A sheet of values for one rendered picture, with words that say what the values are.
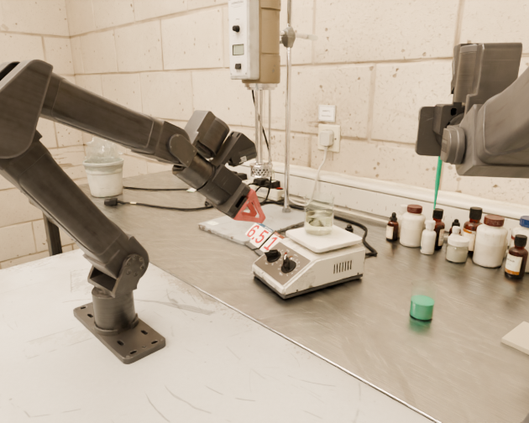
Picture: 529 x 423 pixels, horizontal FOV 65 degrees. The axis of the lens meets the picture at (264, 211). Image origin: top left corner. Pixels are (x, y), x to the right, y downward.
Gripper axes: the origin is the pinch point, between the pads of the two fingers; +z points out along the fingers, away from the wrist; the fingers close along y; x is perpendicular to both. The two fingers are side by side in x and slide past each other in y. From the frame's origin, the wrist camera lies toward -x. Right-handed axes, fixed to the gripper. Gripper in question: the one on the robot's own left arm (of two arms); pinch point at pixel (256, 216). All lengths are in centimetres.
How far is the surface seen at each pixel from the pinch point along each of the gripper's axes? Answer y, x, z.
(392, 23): 18, -66, 14
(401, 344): -32.7, 5.2, 14.2
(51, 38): 231, -31, -45
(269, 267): -4.7, 7.1, 6.4
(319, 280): -12.3, 3.8, 12.3
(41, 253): 225, 88, 23
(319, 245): -10.4, -1.8, 9.0
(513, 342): -41.7, -4.5, 24.5
